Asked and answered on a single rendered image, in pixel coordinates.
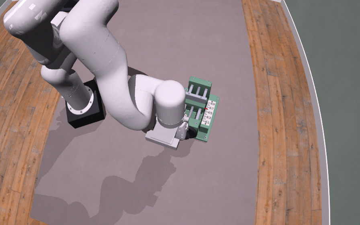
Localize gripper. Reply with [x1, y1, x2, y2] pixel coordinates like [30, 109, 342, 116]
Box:
[153, 114, 190, 140]

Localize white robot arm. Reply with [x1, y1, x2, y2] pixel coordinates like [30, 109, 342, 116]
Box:
[3, 0, 189, 150]

